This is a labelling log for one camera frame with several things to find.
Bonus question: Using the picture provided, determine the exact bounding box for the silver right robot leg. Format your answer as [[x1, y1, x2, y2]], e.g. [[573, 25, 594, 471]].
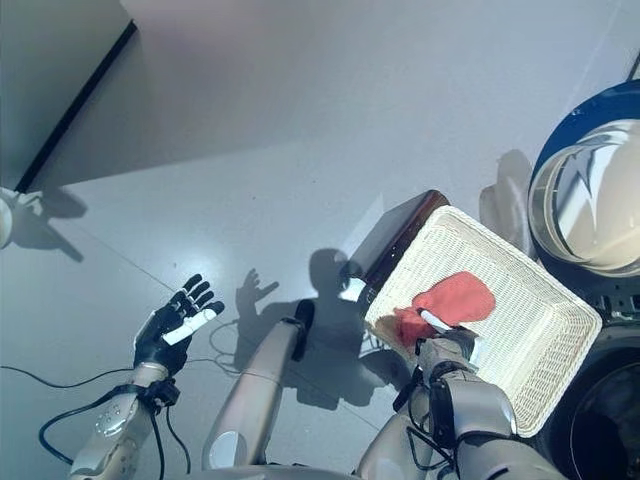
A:
[[357, 389, 451, 480]]

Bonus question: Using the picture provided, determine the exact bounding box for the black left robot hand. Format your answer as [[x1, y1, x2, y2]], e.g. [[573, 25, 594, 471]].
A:
[[133, 273, 225, 376]]

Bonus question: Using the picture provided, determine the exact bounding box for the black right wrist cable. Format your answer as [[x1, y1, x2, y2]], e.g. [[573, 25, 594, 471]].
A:
[[394, 364, 461, 472]]

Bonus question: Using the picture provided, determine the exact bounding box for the silver robot leg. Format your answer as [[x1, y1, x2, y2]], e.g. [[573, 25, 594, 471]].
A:
[[202, 299, 316, 471], [357, 389, 451, 480]]

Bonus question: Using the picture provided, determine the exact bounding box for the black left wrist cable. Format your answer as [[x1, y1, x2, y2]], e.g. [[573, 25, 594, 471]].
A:
[[0, 364, 194, 474]]

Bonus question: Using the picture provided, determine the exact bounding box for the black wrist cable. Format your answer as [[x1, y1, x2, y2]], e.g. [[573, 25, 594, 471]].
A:
[[394, 364, 461, 472], [0, 364, 194, 474]]

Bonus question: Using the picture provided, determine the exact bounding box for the silver left robot leg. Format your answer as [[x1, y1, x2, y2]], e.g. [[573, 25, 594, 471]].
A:
[[202, 299, 316, 471]]

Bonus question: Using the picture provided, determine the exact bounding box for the round black washer door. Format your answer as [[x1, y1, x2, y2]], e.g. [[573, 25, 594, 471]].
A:
[[527, 79, 640, 276]]

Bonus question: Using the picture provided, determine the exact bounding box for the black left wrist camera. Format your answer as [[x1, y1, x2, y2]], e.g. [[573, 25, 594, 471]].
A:
[[147, 379, 181, 409]]

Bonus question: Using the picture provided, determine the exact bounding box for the red garment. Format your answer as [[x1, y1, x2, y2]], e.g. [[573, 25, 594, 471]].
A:
[[394, 271, 497, 354]]

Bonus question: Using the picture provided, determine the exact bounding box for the thin white floor cable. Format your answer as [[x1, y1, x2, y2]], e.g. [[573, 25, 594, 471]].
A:
[[208, 318, 262, 372]]

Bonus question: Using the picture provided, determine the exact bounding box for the dark brown glossy stool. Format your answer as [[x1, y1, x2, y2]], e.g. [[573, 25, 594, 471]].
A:
[[347, 189, 451, 306]]

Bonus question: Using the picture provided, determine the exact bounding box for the white wicker basket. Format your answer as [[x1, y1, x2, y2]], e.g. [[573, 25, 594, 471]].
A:
[[363, 204, 604, 440]]

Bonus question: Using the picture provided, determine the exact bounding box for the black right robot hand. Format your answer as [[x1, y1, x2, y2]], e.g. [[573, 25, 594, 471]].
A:
[[417, 308, 484, 371]]

